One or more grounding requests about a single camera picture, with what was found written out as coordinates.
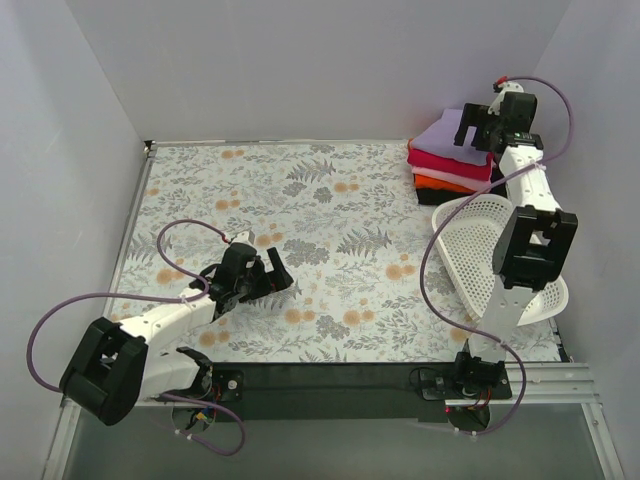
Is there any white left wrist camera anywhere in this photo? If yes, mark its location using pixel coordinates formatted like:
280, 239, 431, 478
226, 230, 255, 246

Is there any purple t shirt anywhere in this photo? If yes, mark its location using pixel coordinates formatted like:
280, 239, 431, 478
409, 109, 488, 166

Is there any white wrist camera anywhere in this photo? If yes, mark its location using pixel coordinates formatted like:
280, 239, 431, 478
226, 230, 255, 246
488, 76, 525, 115

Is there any floral patterned table mat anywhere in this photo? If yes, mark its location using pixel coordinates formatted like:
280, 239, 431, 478
110, 143, 469, 362

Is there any black folded t shirt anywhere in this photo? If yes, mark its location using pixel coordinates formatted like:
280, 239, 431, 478
414, 169, 501, 206

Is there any orange folded t shirt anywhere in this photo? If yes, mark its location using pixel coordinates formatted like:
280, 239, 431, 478
413, 175, 474, 194

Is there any pink folded t shirt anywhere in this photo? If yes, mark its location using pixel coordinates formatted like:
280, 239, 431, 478
411, 167, 491, 193

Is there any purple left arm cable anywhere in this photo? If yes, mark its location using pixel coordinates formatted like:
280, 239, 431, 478
27, 219, 247, 456

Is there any white perforated plastic basket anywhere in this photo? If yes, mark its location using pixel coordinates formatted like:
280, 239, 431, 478
431, 194, 569, 326

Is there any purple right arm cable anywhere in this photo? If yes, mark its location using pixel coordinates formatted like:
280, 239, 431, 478
418, 74, 576, 437

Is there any magenta folded t shirt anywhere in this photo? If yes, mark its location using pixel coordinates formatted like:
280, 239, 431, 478
407, 149, 492, 182

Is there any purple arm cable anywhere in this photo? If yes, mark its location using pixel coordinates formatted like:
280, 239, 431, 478
27, 219, 247, 456
418, 74, 576, 437

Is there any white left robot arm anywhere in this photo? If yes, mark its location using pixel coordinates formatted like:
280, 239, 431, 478
59, 241, 294, 426

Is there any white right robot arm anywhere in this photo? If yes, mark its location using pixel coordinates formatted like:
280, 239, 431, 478
452, 82, 578, 398

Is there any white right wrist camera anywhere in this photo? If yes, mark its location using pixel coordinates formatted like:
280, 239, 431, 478
488, 76, 525, 115

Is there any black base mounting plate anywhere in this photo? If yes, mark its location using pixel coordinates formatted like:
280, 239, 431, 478
154, 360, 514, 422

